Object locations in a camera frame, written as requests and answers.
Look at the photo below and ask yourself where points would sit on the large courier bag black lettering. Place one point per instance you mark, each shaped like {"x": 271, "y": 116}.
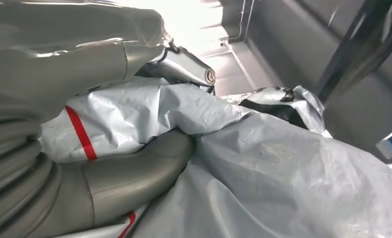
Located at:
{"x": 265, "y": 170}

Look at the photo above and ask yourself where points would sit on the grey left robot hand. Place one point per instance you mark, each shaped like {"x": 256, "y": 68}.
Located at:
{"x": 58, "y": 72}

